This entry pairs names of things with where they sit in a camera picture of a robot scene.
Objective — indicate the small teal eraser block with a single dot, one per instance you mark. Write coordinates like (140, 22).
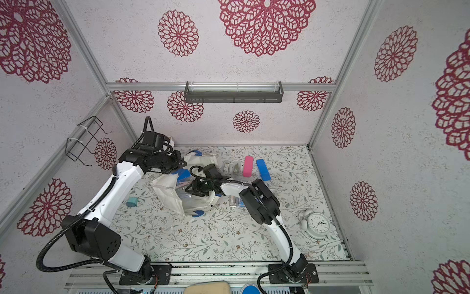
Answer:
(132, 202)

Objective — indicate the white canvas bag blue handles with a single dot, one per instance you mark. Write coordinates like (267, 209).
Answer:
(175, 190)

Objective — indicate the beige cushion at base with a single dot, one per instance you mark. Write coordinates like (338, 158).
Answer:
(219, 287)

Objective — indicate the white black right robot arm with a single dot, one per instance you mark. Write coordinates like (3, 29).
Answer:
(264, 208)

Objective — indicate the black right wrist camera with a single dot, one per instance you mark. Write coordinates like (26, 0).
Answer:
(212, 172)

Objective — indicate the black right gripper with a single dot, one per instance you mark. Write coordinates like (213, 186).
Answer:
(198, 185)

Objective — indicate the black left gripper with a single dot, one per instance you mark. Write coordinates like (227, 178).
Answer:
(180, 162)

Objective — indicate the blue round object at base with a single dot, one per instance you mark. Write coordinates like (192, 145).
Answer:
(250, 289)

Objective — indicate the small clear stationery pack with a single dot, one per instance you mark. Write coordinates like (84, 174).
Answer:
(227, 168)

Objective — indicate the clear pink compass case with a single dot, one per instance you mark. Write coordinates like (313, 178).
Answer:
(233, 202)

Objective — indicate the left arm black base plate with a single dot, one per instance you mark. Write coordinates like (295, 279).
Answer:
(150, 274)

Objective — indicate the black wire wall rack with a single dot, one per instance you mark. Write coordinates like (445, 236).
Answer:
(88, 130)

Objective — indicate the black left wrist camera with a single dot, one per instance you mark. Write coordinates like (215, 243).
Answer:
(153, 141)

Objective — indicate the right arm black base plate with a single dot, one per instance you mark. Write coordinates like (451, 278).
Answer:
(288, 275)

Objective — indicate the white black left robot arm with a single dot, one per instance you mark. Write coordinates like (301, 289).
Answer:
(90, 233)

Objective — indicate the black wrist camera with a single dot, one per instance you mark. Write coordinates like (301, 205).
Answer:
(212, 172)
(153, 141)

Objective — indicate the white alarm clock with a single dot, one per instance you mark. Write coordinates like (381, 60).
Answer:
(315, 225)

